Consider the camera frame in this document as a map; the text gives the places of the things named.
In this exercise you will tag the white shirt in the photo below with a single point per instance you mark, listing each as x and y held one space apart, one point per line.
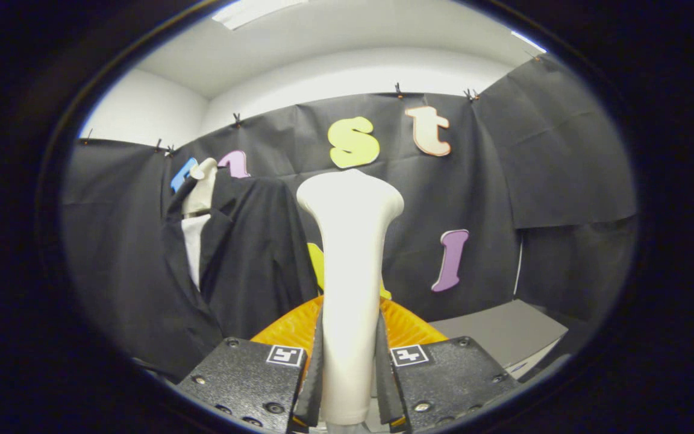
193 247

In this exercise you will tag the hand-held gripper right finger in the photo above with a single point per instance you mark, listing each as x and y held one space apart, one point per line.
383 386

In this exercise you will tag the cream mannequin neck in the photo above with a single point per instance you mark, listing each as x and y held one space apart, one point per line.
202 187

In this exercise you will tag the grey and white cabinet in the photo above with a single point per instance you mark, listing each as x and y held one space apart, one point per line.
497 331

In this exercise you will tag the black backdrop cloth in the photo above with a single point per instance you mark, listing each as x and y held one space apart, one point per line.
503 181

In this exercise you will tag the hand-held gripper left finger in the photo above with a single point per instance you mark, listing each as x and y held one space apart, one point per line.
314 386

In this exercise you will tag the white garment steamer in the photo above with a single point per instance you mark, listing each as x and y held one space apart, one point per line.
350 271

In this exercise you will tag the black suit jacket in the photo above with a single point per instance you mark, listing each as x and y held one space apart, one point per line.
256 253

